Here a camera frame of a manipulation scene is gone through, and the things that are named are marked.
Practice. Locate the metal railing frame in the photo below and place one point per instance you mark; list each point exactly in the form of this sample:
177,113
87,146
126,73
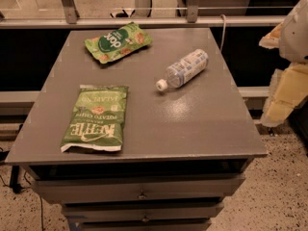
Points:
84,14

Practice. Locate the grey drawer cabinet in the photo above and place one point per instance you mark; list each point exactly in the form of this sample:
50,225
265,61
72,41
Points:
184,149

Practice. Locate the green snack pouch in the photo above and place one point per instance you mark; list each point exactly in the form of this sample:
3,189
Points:
118,43

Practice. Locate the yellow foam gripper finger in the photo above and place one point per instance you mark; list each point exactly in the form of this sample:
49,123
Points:
287,89

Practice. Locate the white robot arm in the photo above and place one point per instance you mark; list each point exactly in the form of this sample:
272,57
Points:
291,35

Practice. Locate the clear plastic water bottle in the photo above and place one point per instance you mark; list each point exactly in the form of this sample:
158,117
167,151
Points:
181,72

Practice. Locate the green jalapeno kettle chip bag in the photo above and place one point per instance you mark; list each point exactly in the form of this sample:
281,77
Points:
97,119

